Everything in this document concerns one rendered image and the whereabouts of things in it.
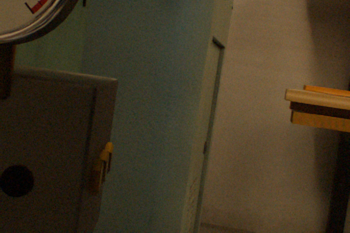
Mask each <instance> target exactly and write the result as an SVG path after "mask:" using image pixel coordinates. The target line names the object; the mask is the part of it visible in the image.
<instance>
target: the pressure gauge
mask: <svg viewBox="0 0 350 233"><path fill-rule="evenodd" d="M78 1H79V0H0V99H7V97H9V96H10V88H11V80H12V76H13V70H14V62H15V58H16V50H17V45H20V44H22V43H26V42H30V41H33V40H35V39H38V38H40V37H43V36H45V35H47V34H48V33H49V32H51V31H53V30H54V29H56V28H57V27H58V26H59V25H60V24H61V23H62V22H63V21H64V20H65V19H66V18H67V17H68V16H69V14H70V13H71V12H72V11H73V9H74V8H75V6H76V4H77V2H78Z"/></svg>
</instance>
